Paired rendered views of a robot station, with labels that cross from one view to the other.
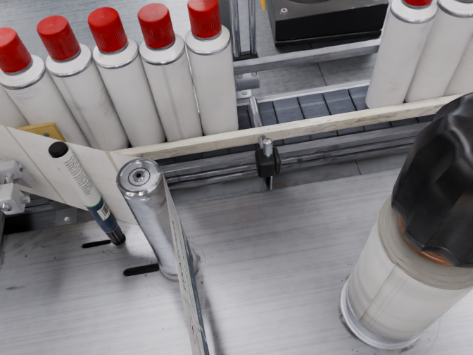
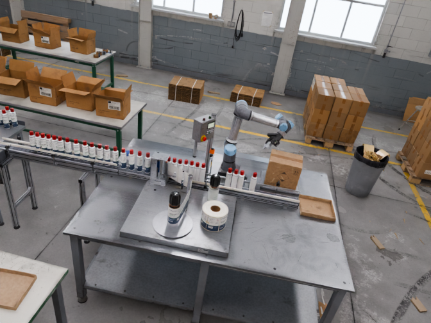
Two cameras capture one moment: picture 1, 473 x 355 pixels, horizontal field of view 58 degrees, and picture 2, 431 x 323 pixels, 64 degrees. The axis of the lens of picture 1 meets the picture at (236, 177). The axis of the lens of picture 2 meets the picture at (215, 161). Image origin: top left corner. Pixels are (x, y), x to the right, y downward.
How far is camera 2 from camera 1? 2.57 m
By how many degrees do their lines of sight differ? 25
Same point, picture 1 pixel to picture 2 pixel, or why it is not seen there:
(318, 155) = not seen: hidden behind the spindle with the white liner
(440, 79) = (233, 184)
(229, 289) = (194, 197)
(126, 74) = (192, 168)
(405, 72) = (228, 181)
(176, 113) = (195, 175)
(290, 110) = not seen: hidden behind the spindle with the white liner
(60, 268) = (173, 188)
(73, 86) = (185, 167)
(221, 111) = (201, 178)
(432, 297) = (211, 191)
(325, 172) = not seen: hidden behind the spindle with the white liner
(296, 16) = (221, 172)
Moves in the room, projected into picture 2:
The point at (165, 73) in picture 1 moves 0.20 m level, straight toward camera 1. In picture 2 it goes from (196, 170) to (194, 182)
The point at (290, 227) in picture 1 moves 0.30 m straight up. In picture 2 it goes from (204, 195) to (208, 166)
